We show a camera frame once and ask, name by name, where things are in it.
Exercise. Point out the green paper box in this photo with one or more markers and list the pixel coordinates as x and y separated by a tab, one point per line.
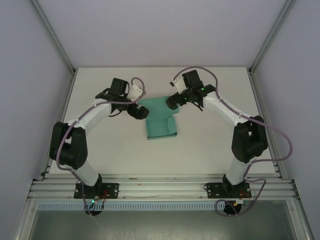
157	127

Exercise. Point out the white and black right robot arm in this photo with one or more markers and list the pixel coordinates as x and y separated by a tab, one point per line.
220	110

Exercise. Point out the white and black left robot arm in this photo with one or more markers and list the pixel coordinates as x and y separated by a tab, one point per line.
83	172

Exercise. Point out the small board with green light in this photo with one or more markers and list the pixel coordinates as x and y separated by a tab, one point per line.
94	200

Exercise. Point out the shiny metal sheet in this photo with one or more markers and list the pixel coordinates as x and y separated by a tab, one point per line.
160	225

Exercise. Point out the small yellow and green connector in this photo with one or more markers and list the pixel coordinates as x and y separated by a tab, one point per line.
241	202

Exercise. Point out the aluminium table side rail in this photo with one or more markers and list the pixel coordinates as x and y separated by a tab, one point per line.
60	120

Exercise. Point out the aluminium mounting rail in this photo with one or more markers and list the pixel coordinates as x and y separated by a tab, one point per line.
162	187

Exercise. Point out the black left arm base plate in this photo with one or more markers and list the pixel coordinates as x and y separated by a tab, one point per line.
111	190

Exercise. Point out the aluminium frame post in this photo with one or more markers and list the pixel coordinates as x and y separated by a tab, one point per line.
272	37
53	37

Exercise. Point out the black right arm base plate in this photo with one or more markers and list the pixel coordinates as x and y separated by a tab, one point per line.
212	190

